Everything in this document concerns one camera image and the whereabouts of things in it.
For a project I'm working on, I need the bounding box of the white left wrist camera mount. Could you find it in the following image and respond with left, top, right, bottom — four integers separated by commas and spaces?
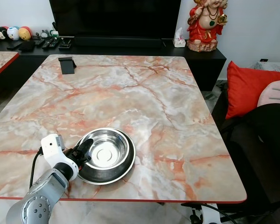
41, 134, 79, 182

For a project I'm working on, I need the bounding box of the red laughing Buddha statue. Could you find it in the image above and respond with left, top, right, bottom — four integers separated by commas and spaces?
187, 0, 228, 52

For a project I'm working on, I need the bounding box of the pink cushion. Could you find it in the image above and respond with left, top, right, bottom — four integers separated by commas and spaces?
257, 79, 280, 107

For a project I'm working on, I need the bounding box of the yellow round figurine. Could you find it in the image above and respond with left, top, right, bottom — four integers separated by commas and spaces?
18, 26, 32, 41

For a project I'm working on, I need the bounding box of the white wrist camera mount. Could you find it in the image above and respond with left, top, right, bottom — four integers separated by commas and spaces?
41, 134, 79, 182
202, 203, 221, 224

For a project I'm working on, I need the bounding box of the black phone stand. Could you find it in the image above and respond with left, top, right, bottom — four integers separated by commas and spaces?
58, 56, 77, 75

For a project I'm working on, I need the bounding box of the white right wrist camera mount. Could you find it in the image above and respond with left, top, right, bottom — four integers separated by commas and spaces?
202, 203, 221, 224

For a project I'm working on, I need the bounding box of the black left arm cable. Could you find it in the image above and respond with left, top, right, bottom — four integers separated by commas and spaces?
29, 148, 43, 189

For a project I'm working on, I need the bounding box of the white tissue box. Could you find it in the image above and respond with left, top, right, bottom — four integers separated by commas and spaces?
173, 27, 186, 48

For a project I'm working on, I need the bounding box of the green white desk ornament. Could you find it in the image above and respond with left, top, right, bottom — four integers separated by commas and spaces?
49, 22, 60, 40

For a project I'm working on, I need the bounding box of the black television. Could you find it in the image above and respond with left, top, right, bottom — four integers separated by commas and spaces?
49, 0, 182, 40

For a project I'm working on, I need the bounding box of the black sofa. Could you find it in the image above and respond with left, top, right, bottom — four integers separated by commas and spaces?
210, 82, 280, 224

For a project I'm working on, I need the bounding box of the marble pattern folding table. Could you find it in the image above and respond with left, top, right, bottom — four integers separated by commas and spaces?
0, 50, 20, 82
0, 54, 247, 204

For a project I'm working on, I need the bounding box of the stainless steel bowl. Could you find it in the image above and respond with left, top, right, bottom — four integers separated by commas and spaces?
76, 127, 136, 185

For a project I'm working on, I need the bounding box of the red cushion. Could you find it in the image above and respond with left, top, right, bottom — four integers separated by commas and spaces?
225, 61, 280, 119

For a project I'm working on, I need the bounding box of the black pouch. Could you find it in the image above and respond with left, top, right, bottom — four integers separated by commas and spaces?
18, 41, 36, 52

